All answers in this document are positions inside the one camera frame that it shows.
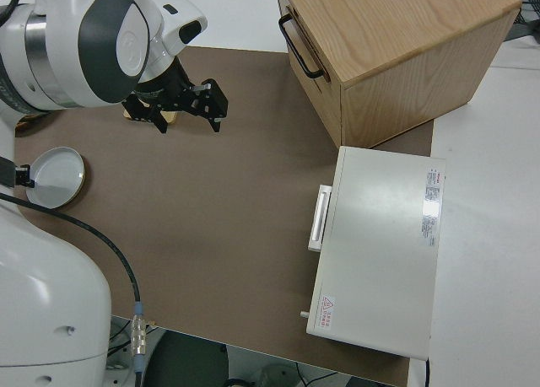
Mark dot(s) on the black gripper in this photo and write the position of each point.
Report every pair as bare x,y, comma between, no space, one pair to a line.
169,87

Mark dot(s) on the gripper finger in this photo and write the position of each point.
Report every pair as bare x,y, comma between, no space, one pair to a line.
19,175

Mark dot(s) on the gray plate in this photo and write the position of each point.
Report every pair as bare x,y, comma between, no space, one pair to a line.
55,172

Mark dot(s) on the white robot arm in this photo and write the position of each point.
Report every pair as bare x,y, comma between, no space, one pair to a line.
105,37

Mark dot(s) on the wooden mug holder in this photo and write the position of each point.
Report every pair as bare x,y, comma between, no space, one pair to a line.
172,116

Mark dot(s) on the brown table mat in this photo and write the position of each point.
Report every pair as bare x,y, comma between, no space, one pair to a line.
211,214

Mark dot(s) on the white toaster oven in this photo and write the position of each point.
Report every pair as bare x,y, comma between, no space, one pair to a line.
379,243

